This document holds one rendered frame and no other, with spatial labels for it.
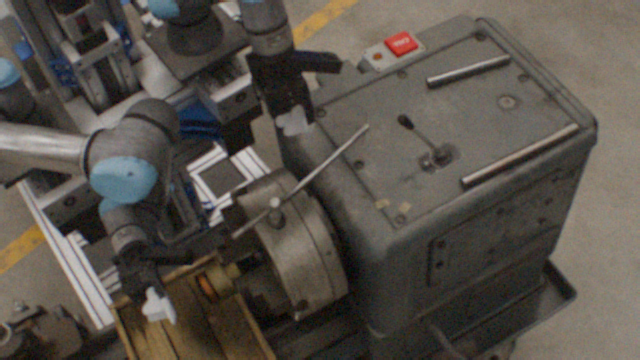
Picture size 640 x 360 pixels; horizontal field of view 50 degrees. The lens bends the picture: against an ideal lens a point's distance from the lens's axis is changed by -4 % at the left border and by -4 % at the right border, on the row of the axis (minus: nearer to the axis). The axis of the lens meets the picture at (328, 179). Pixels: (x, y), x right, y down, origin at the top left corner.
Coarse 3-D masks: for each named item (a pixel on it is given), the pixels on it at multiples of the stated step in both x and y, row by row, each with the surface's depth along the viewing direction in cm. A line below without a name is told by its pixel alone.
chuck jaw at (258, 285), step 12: (264, 264) 151; (252, 276) 149; (264, 276) 149; (240, 288) 148; (252, 288) 147; (264, 288) 147; (276, 288) 147; (264, 300) 149; (276, 300) 145; (288, 300) 145; (300, 300) 144; (276, 312) 146
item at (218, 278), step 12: (216, 264) 150; (228, 264) 150; (204, 276) 149; (216, 276) 148; (228, 276) 149; (240, 276) 150; (204, 288) 148; (216, 288) 148; (228, 288) 149; (216, 300) 150
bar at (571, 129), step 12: (564, 132) 142; (576, 132) 143; (540, 144) 141; (552, 144) 142; (504, 156) 140; (516, 156) 140; (480, 168) 139; (492, 168) 139; (504, 168) 140; (468, 180) 138
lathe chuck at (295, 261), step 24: (264, 192) 145; (288, 216) 141; (264, 240) 139; (288, 240) 140; (312, 240) 141; (288, 264) 140; (312, 264) 141; (288, 288) 141; (312, 288) 143; (288, 312) 159; (312, 312) 150
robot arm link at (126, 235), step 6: (126, 228) 157; (132, 228) 158; (138, 228) 159; (114, 234) 157; (120, 234) 157; (126, 234) 156; (132, 234) 156; (138, 234) 157; (144, 234) 160; (114, 240) 157; (120, 240) 156; (126, 240) 155; (132, 240) 156; (144, 240) 158; (114, 246) 157; (120, 246) 155
